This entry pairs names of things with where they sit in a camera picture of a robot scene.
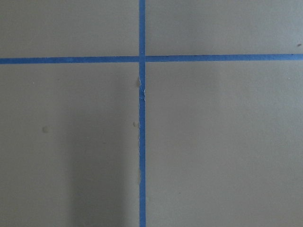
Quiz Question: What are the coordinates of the blue tape line lengthwise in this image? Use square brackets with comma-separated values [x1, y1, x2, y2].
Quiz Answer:
[139, 0, 146, 227]

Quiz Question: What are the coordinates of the blue tape line crosswise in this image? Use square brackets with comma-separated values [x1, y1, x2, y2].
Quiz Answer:
[0, 54, 303, 64]

